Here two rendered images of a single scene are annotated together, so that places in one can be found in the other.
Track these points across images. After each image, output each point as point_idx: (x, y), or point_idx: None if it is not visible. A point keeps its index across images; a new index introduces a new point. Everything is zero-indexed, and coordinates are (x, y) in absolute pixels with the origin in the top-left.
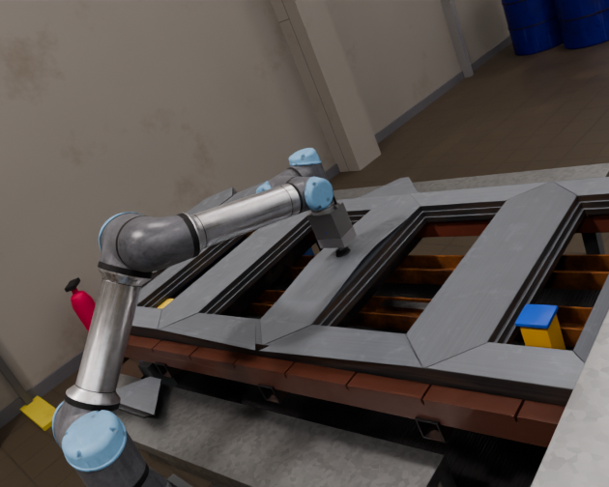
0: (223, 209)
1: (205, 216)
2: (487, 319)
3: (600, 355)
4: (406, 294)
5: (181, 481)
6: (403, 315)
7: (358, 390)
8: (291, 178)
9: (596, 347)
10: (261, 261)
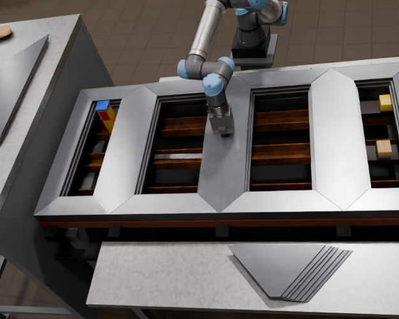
0: (202, 18)
1: (205, 9)
2: (123, 107)
3: (63, 45)
4: (248, 228)
5: (263, 62)
6: (195, 148)
7: None
8: (202, 63)
9: (64, 47)
10: (313, 135)
